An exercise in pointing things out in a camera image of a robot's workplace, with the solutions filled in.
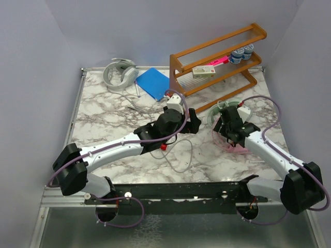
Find pink headphone cable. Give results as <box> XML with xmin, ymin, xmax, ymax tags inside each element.
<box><xmin>211</xmin><ymin>118</ymin><xmax>233</xmax><ymax>153</ymax></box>

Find blue white jar right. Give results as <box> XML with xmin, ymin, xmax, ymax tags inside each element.
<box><xmin>242</xmin><ymin>43</ymin><xmax>254</xmax><ymax>60</ymax></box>

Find grey headphone cable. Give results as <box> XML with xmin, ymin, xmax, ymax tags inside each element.
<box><xmin>107</xmin><ymin>87</ymin><xmax>193</xmax><ymax>173</ymax></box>

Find pink grey headphones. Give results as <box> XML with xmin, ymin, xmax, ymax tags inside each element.
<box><xmin>211</xmin><ymin>123</ymin><xmax>250</xmax><ymax>155</ymax></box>

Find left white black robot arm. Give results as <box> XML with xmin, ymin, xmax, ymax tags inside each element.
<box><xmin>53</xmin><ymin>108</ymin><xmax>201</xmax><ymax>204</ymax></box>

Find white green red box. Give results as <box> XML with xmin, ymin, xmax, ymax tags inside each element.
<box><xmin>192</xmin><ymin>65</ymin><xmax>216</xmax><ymax>79</ymax></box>

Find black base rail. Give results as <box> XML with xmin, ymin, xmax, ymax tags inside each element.
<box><xmin>85</xmin><ymin>181</ymin><xmax>267</xmax><ymax>215</ymax></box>

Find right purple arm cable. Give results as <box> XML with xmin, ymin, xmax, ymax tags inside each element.
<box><xmin>236</xmin><ymin>95</ymin><xmax>328</xmax><ymax>225</ymax></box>

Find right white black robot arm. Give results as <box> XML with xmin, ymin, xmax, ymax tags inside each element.
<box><xmin>214</xmin><ymin>106</ymin><xmax>326</xmax><ymax>214</ymax></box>

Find blue white jar left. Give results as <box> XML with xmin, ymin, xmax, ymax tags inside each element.
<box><xmin>229</xmin><ymin>48</ymin><xmax>244</xmax><ymax>64</ymax></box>

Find blue notebook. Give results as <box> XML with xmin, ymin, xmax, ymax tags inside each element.
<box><xmin>137</xmin><ymin>68</ymin><xmax>170</xmax><ymax>102</ymax></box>

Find mint green headphones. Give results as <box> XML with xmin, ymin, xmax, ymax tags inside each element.
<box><xmin>206</xmin><ymin>98</ymin><xmax>242</xmax><ymax>127</ymax></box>

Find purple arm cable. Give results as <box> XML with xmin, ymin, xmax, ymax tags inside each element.
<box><xmin>46</xmin><ymin>89</ymin><xmax>188</xmax><ymax>228</ymax></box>
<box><xmin>236</xmin><ymin>95</ymin><xmax>328</xmax><ymax>225</ymax></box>

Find wooden three-tier rack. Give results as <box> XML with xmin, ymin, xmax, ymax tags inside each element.
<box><xmin>170</xmin><ymin>23</ymin><xmax>267</xmax><ymax>112</ymax></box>

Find pink marker pen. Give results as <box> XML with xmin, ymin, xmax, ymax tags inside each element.
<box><xmin>209</xmin><ymin>56</ymin><xmax>229</xmax><ymax>67</ymax></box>

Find white purple pen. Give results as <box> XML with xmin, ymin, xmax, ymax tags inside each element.
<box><xmin>134</xmin><ymin>80</ymin><xmax>141</xmax><ymax>98</ymax></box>

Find blue white jar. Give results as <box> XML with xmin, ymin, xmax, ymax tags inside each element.
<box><xmin>242</xmin><ymin>43</ymin><xmax>254</xmax><ymax>60</ymax></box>
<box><xmin>229</xmin><ymin>48</ymin><xmax>244</xmax><ymax>64</ymax></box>

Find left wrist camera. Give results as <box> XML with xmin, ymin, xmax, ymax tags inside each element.
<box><xmin>166</xmin><ymin>94</ymin><xmax>185</xmax><ymax>115</ymax></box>

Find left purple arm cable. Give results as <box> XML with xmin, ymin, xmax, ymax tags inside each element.
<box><xmin>46</xmin><ymin>89</ymin><xmax>188</xmax><ymax>228</ymax></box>

